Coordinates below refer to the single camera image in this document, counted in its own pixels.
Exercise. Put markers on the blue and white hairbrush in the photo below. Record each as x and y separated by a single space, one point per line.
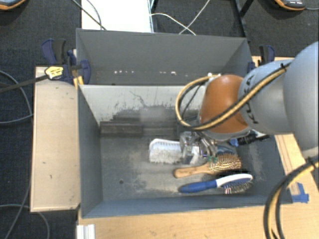
199 186

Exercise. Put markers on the grey metal bin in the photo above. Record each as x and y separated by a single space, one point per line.
129 173

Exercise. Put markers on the pale wood board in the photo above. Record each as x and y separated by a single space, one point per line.
54 143

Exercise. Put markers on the wooden hairbrush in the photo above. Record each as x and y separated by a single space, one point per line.
192 171

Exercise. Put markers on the white bristle brush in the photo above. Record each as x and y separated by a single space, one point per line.
164 151

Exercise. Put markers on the small blue object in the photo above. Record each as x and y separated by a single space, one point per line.
233 142

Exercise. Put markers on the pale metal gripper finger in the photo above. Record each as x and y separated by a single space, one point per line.
192 151
187 138

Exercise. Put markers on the black cylinder on white bracket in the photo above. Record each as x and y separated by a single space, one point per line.
246 139

